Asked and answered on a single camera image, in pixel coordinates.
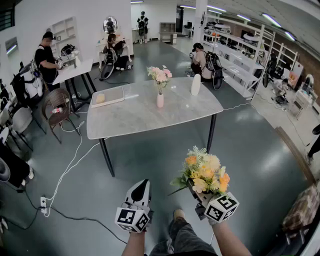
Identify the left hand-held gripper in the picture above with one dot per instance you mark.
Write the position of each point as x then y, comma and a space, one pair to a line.
132, 220

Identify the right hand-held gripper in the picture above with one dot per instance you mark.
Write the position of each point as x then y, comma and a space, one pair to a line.
220, 207

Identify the yellow orange flower bouquet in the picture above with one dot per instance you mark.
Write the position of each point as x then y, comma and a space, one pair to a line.
205, 170

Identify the pink vase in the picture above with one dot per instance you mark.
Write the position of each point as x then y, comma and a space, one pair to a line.
160, 101

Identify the pink flower bouquet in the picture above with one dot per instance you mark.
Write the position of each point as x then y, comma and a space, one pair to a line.
160, 76

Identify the person's right forearm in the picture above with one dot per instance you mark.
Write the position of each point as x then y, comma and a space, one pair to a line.
230, 240

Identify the person's left forearm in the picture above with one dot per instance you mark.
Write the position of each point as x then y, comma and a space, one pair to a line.
133, 245

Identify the white ribbed vase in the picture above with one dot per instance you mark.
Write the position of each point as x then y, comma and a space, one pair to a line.
195, 86

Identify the person's tan shoe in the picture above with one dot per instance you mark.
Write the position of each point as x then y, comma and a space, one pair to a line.
179, 215

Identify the person's grey trousers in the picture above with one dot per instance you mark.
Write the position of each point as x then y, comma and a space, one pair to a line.
185, 240

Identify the black table leg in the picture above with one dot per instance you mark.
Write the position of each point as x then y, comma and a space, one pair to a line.
211, 132
107, 157

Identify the white rectangular tray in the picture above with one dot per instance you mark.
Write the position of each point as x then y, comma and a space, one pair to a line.
112, 96

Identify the white power strip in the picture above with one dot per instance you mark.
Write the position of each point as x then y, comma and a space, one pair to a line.
43, 202

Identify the yellow sponge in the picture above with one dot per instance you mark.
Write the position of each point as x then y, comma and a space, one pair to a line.
100, 98

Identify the floral patterned stool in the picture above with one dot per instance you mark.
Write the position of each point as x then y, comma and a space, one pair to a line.
302, 212

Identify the black white backpack rig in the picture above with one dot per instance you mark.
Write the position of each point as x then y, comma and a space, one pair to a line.
107, 72

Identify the brown wicker chair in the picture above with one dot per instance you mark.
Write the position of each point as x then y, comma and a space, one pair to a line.
58, 97

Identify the white shelving rack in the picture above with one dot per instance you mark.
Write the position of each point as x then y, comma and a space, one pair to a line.
237, 57

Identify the white table with black legs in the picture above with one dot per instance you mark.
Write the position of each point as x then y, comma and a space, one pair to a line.
75, 70

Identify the beige padded chair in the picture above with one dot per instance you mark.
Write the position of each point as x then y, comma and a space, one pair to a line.
22, 120

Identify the black office chair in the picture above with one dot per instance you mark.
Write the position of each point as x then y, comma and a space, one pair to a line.
271, 70

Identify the white vanity table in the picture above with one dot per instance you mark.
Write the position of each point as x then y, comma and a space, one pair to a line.
102, 43

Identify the wooden cabinet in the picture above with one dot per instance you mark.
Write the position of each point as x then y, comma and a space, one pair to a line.
167, 32

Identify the black bag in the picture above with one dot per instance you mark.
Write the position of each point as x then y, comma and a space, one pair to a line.
67, 49

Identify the round wall mirror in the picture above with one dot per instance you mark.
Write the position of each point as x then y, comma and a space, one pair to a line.
110, 25

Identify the white wall shelf unit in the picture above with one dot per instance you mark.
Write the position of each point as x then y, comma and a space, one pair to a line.
65, 30

